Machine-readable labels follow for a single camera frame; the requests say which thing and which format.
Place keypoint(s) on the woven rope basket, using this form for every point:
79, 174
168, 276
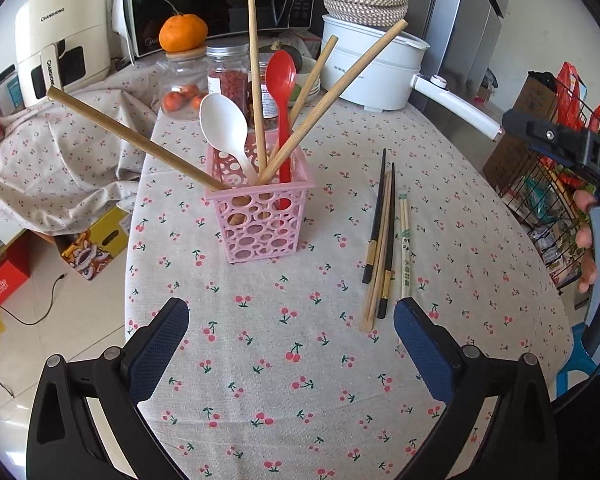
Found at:
375, 13

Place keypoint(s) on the jar of red goji berries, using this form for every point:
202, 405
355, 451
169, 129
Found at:
228, 71

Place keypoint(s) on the grey refrigerator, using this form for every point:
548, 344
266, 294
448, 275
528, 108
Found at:
461, 34

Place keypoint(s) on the dark green squash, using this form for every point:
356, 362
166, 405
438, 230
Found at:
278, 45

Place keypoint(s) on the white electric pot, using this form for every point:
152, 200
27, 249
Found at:
390, 79

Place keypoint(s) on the jar of dried fruit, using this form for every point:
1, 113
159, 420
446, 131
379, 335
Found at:
269, 106

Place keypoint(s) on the yellow lion print box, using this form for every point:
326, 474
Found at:
89, 252

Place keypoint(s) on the stacked white bowls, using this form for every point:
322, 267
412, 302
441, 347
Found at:
301, 78

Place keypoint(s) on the white plastic spoon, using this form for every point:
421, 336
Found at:
225, 128

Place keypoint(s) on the cherry print tablecloth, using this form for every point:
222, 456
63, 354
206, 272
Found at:
273, 379

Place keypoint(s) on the cream air fryer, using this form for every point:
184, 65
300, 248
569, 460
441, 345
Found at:
62, 44

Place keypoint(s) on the pink perforated utensil basket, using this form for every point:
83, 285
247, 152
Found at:
258, 221

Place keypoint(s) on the red plastic spoon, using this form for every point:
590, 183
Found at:
279, 77

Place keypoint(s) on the red cardboard box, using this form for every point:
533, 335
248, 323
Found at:
14, 267

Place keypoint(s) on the glass jar with small oranges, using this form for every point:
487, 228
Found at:
183, 83

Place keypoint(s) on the orange mandarin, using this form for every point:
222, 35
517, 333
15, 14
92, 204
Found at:
182, 32

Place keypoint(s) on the plain bamboo chopstick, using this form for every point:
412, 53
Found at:
327, 100

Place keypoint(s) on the black wire rack cart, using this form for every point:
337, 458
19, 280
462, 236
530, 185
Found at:
540, 197

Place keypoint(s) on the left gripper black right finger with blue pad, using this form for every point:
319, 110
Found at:
520, 441

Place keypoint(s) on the light wooden chopstick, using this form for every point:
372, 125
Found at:
367, 319
381, 266

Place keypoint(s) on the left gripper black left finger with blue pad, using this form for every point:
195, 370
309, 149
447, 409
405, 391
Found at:
63, 441

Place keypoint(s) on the person's right hand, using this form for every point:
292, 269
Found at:
584, 240

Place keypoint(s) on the brown cardboard box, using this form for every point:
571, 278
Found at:
538, 98

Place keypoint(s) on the red plastic bag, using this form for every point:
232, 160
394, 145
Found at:
571, 110

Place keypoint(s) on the black chopstick gold band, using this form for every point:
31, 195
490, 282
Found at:
386, 278
372, 243

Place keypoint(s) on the printed bamboo chopstick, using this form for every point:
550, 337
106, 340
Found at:
403, 244
408, 249

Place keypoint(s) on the long thick bamboo chopstick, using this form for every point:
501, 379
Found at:
134, 138

